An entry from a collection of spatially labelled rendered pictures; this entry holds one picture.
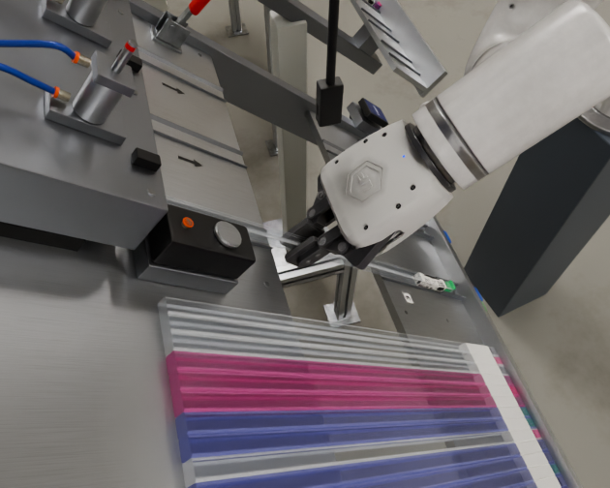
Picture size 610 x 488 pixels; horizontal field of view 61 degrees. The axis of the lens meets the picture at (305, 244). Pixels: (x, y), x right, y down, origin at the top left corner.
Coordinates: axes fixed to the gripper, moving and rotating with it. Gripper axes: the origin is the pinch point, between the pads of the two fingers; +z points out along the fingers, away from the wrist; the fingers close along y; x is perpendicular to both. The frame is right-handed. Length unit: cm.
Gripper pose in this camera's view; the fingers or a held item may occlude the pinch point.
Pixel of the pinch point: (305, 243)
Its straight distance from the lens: 53.8
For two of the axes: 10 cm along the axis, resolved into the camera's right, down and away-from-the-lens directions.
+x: 5.8, 3.0, 7.6
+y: 2.8, 8.0, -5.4
